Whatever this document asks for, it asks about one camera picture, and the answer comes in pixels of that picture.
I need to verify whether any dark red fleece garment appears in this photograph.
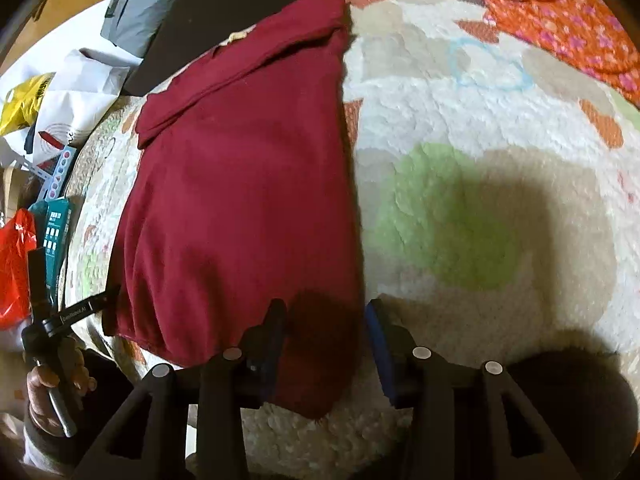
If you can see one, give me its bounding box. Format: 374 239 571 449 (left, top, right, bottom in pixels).
102 0 363 419

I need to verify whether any person left hand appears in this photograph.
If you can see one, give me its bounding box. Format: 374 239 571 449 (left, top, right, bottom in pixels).
26 337 96 437

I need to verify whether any red plastic bag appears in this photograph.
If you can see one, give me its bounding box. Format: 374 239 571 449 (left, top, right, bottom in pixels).
0 209 37 330

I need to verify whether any teal cardboard box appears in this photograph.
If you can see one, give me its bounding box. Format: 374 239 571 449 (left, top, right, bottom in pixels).
28 198 73 307

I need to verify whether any light blue shapes box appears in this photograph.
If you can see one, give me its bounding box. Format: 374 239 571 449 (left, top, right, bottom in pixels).
38 146 77 202

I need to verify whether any yellow plastic bag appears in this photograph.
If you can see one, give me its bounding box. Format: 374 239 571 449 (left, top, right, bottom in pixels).
0 73 54 136

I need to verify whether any patchwork quilted bed cover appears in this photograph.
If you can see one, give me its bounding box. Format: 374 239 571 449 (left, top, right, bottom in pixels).
58 0 639 479

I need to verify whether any white printed paper bag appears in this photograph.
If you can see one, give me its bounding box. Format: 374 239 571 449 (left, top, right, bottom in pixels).
27 48 141 165

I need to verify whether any black cushion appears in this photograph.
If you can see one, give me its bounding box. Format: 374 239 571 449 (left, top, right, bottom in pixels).
124 0 295 96

